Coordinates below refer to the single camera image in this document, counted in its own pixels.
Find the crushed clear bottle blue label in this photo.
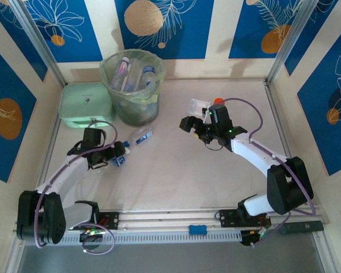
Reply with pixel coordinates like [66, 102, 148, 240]
[129, 127, 155, 146]

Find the clear Pepsi bottle blue cap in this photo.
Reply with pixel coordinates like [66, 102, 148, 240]
[140, 65, 157, 91]

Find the clear bottle cream label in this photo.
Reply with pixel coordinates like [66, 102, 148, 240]
[124, 58, 142, 93]

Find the clear bottle white cap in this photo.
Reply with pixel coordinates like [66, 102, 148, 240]
[110, 56, 131, 91]

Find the grey plastic waste bin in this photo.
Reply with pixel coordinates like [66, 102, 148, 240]
[99, 49, 166, 127]

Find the green plastic bin liner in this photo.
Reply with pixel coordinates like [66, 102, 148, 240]
[99, 49, 166, 102]

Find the clear plastic packet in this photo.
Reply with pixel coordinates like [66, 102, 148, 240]
[187, 98, 211, 117]

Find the mint green zip pouch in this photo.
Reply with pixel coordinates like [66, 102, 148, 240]
[58, 82, 117, 129]

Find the small circuit board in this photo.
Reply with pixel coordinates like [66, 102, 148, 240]
[240, 229, 273, 247]
[78, 227, 106, 243]

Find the black flat bar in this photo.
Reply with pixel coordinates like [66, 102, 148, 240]
[278, 220, 325, 235]

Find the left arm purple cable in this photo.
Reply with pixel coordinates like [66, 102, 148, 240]
[34, 120, 119, 254]

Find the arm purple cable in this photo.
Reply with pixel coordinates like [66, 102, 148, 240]
[223, 97, 316, 247]
[34, 120, 119, 254]

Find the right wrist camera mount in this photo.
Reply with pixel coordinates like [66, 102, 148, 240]
[200, 105, 213, 125]

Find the aluminium side rail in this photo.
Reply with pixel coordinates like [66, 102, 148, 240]
[264, 81, 310, 206]
[30, 118, 62, 212]

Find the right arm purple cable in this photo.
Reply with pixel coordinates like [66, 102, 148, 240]
[223, 97, 316, 247]

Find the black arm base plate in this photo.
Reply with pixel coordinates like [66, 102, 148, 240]
[218, 209, 271, 229]
[66, 211, 120, 231]

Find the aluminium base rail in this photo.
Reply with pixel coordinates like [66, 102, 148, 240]
[13, 205, 322, 234]

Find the grey slotted cable duct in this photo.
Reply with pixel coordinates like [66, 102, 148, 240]
[24, 230, 243, 247]

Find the aluminium frame post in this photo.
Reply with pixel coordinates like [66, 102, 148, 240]
[265, 0, 321, 86]
[10, 0, 66, 88]

